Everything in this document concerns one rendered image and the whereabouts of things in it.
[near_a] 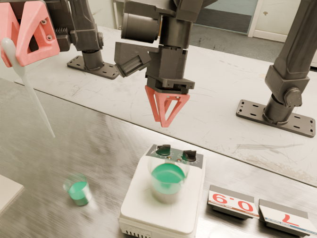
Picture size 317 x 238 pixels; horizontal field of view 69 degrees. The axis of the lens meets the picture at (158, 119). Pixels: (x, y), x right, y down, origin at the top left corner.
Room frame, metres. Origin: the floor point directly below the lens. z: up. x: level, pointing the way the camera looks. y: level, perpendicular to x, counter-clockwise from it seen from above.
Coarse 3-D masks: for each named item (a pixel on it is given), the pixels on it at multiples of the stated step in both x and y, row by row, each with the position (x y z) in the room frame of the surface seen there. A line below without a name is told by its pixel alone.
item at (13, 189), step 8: (0, 176) 0.26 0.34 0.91; (0, 184) 0.24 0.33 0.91; (8, 184) 0.24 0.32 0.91; (16, 184) 0.24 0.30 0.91; (0, 192) 0.23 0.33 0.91; (8, 192) 0.23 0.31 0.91; (16, 192) 0.23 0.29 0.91; (0, 200) 0.21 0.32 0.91; (8, 200) 0.21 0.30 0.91; (0, 208) 0.19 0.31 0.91
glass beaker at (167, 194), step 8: (152, 152) 0.21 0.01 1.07; (160, 152) 0.22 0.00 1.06; (168, 152) 0.22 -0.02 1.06; (176, 152) 0.21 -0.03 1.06; (184, 152) 0.21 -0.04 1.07; (152, 160) 0.20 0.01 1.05; (160, 160) 0.22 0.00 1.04; (168, 160) 0.22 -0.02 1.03; (176, 160) 0.21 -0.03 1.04; (184, 160) 0.20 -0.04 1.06; (152, 168) 0.20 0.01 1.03; (184, 168) 0.20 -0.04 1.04; (152, 176) 0.17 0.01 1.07; (152, 184) 0.17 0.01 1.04; (160, 184) 0.16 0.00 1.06; (168, 184) 0.16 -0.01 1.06; (176, 184) 0.16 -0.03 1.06; (184, 184) 0.17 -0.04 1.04; (152, 192) 0.17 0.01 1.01; (160, 192) 0.16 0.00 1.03; (168, 192) 0.16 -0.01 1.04; (176, 192) 0.16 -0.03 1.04; (184, 192) 0.18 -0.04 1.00; (160, 200) 0.16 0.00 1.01; (168, 200) 0.16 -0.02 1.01; (176, 200) 0.16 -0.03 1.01
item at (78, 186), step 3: (75, 183) 0.24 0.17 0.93; (78, 183) 0.24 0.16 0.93; (81, 183) 0.24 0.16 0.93; (84, 183) 0.24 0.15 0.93; (72, 186) 0.23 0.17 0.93; (75, 186) 0.23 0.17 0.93; (78, 186) 0.23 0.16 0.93; (81, 186) 0.23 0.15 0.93; (84, 186) 0.23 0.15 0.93; (72, 189) 0.22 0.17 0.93; (75, 189) 0.22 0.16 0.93; (78, 189) 0.22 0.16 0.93; (81, 189) 0.22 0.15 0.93; (69, 192) 0.22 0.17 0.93; (72, 192) 0.22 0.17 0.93; (75, 192) 0.22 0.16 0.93
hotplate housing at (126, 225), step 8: (152, 144) 0.33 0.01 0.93; (200, 192) 0.20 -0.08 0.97; (200, 200) 0.18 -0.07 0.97; (120, 216) 0.15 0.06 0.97; (120, 224) 0.15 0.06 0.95; (128, 224) 0.14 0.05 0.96; (136, 224) 0.14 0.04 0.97; (144, 224) 0.14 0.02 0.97; (128, 232) 0.14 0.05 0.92; (136, 232) 0.14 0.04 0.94; (144, 232) 0.13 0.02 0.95; (152, 232) 0.13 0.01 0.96; (160, 232) 0.13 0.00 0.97; (168, 232) 0.13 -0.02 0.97; (176, 232) 0.13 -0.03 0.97; (192, 232) 0.13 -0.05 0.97
